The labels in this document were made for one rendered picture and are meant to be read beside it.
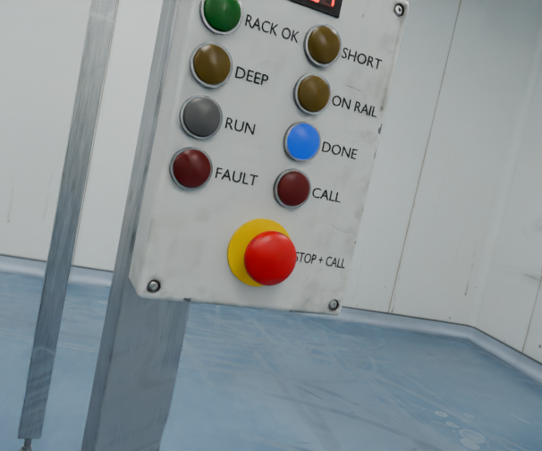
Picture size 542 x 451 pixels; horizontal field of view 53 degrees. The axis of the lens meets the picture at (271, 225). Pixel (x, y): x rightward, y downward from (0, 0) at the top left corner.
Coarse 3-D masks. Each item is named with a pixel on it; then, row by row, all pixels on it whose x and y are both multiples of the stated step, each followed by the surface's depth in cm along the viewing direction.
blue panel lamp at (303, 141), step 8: (296, 128) 40; (304, 128) 40; (312, 128) 40; (288, 136) 40; (296, 136) 40; (304, 136) 40; (312, 136) 40; (288, 144) 40; (296, 144) 40; (304, 144) 40; (312, 144) 40; (296, 152) 40; (304, 152) 40; (312, 152) 41
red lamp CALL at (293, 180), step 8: (288, 176) 40; (296, 176) 40; (304, 176) 41; (280, 184) 40; (288, 184) 40; (296, 184) 40; (304, 184) 41; (280, 192) 40; (288, 192) 40; (296, 192) 40; (304, 192) 41; (288, 200) 40; (296, 200) 41; (304, 200) 41
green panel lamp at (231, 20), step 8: (208, 0) 36; (216, 0) 36; (224, 0) 36; (232, 0) 36; (208, 8) 36; (216, 8) 36; (224, 8) 36; (232, 8) 36; (240, 8) 37; (208, 16) 36; (216, 16) 36; (224, 16) 36; (232, 16) 36; (240, 16) 37; (216, 24) 36; (224, 24) 36; (232, 24) 37
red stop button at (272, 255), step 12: (252, 240) 38; (264, 240) 38; (276, 240) 38; (288, 240) 39; (252, 252) 38; (264, 252) 38; (276, 252) 38; (288, 252) 39; (252, 264) 38; (264, 264) 38; (276, 264) 38; (288, 264) 39; (252, 276) 38; (264, 276) 38; (276, 276) 39; (288, 276) 39
